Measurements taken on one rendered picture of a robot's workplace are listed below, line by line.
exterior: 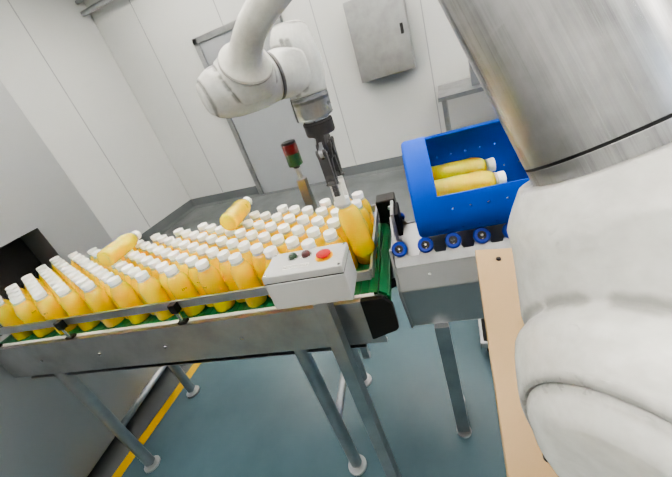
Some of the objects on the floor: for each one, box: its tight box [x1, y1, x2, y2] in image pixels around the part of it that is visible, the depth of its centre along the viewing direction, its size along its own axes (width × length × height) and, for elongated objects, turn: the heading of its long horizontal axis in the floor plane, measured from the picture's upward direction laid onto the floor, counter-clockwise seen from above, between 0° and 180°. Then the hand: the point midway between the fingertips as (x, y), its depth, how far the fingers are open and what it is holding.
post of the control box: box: [313, 302, 401, 477], centre depth 105 cm, size 4×4×100 cm
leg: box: [434, 322, 472, 438], centre depth 125 cm, size 6×6×63 cm
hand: (339, 192), depth 91 cm, fingers closed on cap, 4 cm apart
